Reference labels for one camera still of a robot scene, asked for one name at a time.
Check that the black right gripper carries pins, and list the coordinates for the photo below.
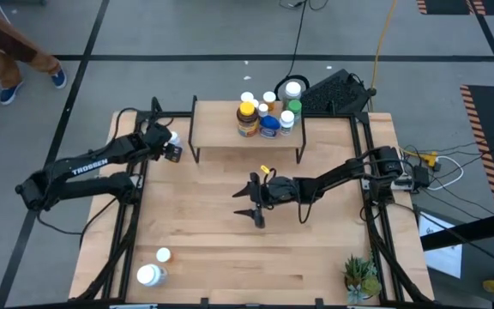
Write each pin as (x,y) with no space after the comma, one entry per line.
(279,191)

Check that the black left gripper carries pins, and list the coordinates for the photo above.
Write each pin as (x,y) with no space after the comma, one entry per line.
(158,139)

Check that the Tums bottle blue cap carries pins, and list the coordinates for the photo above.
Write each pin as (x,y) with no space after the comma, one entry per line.
(269,126)

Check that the brown bottle yellow cap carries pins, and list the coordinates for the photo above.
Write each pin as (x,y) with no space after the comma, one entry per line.
(247,124)

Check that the white aspirin bottle green label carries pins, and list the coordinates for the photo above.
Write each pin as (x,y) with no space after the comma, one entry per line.
(287,116)

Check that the pink bottle white cap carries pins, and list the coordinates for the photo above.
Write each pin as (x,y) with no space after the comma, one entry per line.
(247,96)

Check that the small white Excedrin bottle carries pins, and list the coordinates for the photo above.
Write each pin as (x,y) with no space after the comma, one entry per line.
(263,108)

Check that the orange pill vial white cap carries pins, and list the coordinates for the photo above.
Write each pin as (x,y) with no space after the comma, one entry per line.
(269,96)
(163,255)
(254,103)

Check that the clear bottle white cap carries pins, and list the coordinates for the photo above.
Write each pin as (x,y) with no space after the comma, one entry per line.
(293,89)

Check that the large white bottle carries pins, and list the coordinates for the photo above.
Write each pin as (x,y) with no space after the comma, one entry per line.
(148,275)

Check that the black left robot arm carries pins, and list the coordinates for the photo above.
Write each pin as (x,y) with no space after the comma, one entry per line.
(88,165)

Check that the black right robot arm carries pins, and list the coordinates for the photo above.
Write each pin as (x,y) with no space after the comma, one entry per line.
(341,173)

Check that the wooden shelf black legs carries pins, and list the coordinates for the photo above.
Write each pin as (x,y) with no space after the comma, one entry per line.
(217,124)

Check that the succulent plant in pot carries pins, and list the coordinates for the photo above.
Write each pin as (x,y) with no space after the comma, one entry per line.
(360,274)

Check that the yellow plug power strip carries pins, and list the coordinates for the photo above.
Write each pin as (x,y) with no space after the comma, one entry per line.
(429,159)

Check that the white paper sheet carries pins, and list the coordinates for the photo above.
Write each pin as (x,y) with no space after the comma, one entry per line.
(442,257)

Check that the black beam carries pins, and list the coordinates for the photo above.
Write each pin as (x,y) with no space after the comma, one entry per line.
(470,232)

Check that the black metal rig frame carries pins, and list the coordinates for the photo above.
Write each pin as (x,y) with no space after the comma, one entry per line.
(182,114)

